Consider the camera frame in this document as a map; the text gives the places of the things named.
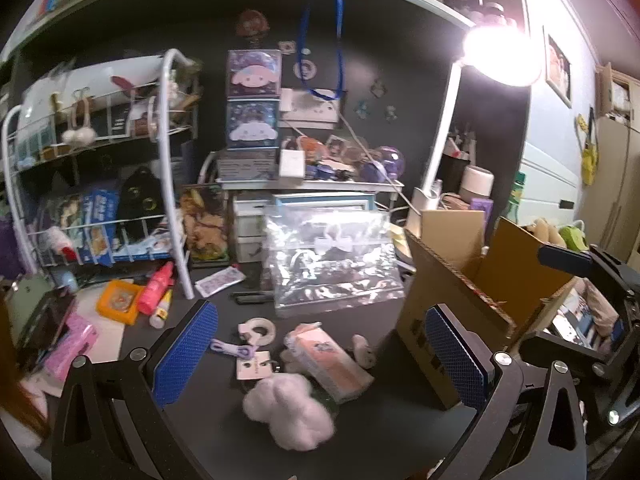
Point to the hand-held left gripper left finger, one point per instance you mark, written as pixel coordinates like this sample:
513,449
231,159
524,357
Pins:
185,352

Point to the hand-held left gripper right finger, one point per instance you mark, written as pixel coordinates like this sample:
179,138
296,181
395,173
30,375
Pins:
455,360

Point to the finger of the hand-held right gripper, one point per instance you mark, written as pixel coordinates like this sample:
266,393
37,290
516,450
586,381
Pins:
585,355
565,258

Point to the brown cardboard box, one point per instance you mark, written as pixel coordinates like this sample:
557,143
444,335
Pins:
450,240

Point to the green plush toy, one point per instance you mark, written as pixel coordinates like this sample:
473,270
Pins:
572,236

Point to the beige plush toy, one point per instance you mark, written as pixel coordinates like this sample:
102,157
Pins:
542,230

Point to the white tube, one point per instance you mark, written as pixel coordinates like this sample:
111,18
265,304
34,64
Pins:
161,315

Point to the white card tag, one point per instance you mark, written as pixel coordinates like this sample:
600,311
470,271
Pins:
252,366

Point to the pink bottle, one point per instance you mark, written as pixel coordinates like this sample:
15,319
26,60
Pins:
156,287

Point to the green bottle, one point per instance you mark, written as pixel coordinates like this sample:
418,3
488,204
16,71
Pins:
517,197

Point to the small printed packet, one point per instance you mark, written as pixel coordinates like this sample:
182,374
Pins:
220,281

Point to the orange square box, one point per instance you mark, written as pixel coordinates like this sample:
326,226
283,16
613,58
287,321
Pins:
119,302

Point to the black clip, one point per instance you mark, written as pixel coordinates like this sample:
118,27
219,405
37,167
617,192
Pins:
254,299

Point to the small grey plush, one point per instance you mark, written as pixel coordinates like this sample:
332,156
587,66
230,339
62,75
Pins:
363,351

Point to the beige wardrobe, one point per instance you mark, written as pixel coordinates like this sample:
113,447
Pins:
620,175

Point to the yellow hanging bag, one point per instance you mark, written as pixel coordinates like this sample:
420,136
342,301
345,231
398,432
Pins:
589,157

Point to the white fluffy plush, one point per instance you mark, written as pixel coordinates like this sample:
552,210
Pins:
287,407

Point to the white thermos cup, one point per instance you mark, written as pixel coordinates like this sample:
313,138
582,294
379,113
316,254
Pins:
476,182

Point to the printed picture stand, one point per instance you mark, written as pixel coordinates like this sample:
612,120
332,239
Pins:
202,230

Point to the pink tissue packet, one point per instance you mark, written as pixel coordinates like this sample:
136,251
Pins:
330,365

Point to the white small drawer unit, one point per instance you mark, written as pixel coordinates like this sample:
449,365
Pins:
250,232

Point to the black pen holder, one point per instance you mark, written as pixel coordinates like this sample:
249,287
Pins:
452,170

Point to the clear plastic bag with bow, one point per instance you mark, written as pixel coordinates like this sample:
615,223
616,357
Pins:
330,270

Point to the blue snack packet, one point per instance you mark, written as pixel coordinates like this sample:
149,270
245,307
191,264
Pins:
98,225

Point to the black plush cat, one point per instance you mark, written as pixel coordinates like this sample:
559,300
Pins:
137,205

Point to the white desk lamp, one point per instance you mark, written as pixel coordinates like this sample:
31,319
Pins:
445,125

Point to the grey printed box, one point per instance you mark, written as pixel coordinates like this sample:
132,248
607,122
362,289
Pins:
247,165

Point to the purple transparent ball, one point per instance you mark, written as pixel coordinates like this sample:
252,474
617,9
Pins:
389,161

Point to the white shelf riser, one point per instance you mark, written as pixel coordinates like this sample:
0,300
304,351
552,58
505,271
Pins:
300,186

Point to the blue cartoon dog box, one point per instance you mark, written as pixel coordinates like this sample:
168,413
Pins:
252,127

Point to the white pom-pom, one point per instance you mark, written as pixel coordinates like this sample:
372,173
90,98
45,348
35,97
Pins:
80,135

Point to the purple cartoon dog box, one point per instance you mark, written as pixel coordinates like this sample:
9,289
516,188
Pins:
254,75

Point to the round badge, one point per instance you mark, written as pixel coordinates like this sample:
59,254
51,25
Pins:
304,68

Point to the framed wall picture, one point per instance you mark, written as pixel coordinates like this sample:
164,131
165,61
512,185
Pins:
558,70

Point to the blue picture frame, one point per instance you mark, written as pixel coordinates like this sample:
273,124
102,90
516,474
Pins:
320,201

